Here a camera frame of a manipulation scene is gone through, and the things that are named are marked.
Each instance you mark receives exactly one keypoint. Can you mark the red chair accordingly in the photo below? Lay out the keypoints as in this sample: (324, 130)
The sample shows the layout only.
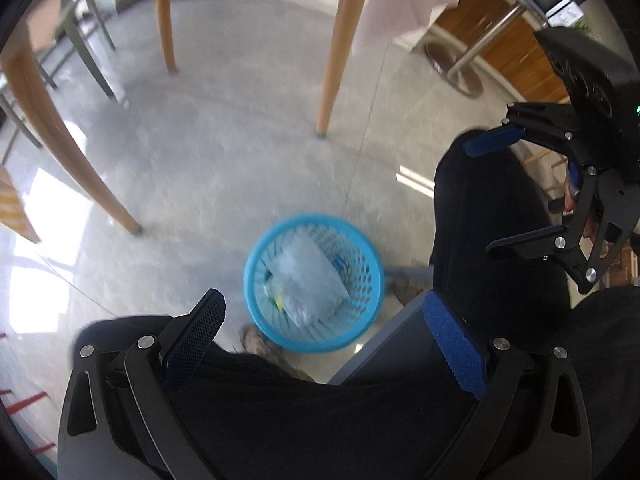
(25, 400)

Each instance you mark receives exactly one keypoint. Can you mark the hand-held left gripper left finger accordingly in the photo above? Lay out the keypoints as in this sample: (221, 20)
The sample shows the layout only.
(197, 337)

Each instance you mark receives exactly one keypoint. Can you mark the grey chair seat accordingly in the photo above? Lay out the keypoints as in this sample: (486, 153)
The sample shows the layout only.
(395, 340)

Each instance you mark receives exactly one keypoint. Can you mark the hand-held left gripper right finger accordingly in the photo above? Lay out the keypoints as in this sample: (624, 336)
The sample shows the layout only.
(455, 345)

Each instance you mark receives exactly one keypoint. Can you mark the metal pedestal table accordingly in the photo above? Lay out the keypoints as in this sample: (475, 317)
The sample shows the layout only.
(475, 50)

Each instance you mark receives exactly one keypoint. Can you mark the person's right hand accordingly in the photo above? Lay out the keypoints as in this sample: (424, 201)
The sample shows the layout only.
(569, 202)

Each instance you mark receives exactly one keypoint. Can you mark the brown shoe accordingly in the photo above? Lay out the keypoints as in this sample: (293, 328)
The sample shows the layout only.
(257, 342)
(407, 290)

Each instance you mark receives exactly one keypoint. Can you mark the wooden frame chair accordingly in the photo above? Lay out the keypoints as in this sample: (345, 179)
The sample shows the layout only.
(554, 191)

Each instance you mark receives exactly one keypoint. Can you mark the blue plastic basket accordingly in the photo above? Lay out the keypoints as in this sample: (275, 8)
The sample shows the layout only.
(370, 280)

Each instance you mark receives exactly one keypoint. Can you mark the wooden cabinet panel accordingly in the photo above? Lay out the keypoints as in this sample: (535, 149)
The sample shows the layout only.
(530, 60)

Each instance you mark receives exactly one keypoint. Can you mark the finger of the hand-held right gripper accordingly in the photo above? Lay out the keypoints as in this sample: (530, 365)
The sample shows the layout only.
(530, 242)
(492, 140)

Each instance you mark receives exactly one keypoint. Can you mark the translucent plastic bag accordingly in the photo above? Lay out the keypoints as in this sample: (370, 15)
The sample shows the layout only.
(305, 280)

